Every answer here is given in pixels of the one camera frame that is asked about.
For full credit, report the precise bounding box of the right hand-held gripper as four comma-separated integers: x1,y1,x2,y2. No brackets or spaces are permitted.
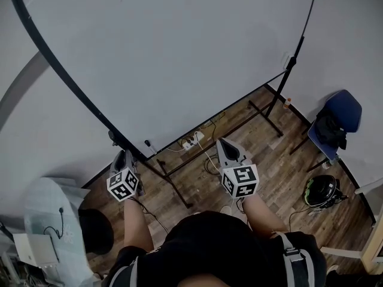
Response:
216,138,260,199

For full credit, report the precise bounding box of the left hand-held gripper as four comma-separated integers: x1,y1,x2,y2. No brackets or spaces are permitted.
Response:
107,149,146,202

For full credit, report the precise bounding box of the white board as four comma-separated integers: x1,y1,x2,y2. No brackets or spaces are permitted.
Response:
8,0,320,209

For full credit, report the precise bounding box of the person's right forearm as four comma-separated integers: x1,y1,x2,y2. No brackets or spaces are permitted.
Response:
241,194,288,239

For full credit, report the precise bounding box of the person's left forearm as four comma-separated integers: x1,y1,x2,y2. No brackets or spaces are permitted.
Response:
122,197,155,254

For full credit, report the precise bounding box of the white power strip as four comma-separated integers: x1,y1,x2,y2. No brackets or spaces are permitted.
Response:
182,131,206,151

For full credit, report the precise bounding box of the black round stool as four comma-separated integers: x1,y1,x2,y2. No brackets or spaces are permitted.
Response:
78,208,115,255

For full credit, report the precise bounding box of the black helmet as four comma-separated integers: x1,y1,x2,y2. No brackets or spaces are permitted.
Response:
304,175,349,210

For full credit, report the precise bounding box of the person's black shirt torso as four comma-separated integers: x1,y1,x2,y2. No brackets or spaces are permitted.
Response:
104,210,327,287

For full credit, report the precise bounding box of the clear plastic bottle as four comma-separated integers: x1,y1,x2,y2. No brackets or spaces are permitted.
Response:
322,155,341,170

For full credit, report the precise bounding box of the black clothing bundle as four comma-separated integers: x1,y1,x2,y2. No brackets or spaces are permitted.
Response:
315,109,348,151

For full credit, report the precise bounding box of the blue chair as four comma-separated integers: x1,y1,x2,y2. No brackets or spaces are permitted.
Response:
290,89,363,173

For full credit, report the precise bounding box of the white flat box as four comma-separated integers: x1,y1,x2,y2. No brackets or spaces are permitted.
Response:
11,233,59,267

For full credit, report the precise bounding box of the light wooden desk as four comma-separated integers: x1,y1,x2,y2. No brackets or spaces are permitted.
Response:
320,176,383,275

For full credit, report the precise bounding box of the thick white cable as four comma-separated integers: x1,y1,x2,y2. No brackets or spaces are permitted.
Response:
196,141,224,173

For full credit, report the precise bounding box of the black coiled floor cable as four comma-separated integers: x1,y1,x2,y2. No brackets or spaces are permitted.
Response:
204,157,223,176

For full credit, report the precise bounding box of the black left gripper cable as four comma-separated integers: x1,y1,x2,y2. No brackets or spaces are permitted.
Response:
130,197,169,234

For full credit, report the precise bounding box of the black cable by helmet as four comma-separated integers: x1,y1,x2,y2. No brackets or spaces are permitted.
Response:
288,204,315,233

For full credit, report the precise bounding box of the black cable on bag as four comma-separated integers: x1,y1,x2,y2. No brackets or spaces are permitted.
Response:
43,207,66,240

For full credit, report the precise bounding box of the grey backpack strap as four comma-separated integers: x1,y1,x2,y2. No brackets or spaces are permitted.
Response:
109,257,138,287
279,231,315,287

